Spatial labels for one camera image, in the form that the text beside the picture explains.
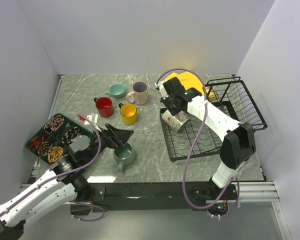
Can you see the yellow cloth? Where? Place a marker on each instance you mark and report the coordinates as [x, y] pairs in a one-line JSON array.
[[188, 80]]

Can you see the yellow mug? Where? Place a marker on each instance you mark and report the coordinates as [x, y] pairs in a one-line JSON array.
[[128, 113]]

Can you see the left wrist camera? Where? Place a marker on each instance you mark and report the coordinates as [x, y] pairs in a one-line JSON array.
[[93, 117]]

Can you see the small teal cup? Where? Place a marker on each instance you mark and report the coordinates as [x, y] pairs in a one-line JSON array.
[[117, 91]]

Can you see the black wire dish rack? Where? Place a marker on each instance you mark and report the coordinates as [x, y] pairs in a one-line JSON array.
[[232, 97]]

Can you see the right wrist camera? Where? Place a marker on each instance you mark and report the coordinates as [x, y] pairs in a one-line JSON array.
[[159, 85]]

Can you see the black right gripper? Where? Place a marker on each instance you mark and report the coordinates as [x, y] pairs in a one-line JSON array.
[[164, 100]]

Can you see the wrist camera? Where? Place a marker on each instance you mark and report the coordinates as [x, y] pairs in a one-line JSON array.
[[93, 117], [159, 85]]

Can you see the green glazed mug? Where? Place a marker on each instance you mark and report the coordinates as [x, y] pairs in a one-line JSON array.
[[124, 156]]

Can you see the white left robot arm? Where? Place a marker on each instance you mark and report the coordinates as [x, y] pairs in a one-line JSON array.
[[63, 181]]

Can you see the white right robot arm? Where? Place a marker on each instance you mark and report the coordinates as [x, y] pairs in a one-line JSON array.
[[238, 140]]

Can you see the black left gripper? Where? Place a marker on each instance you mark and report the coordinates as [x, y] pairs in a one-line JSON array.
[[118, 137]]

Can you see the black front base bar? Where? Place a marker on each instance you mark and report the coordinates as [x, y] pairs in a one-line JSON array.
[[150, 196]]

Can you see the red mug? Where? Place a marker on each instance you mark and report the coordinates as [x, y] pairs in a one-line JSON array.
[[104, 106]]

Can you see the pink mug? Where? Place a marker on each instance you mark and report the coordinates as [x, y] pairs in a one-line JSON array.
[[139, 94]]

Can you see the green organizer tray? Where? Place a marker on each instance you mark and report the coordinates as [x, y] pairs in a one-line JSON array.
[[43, 132]]

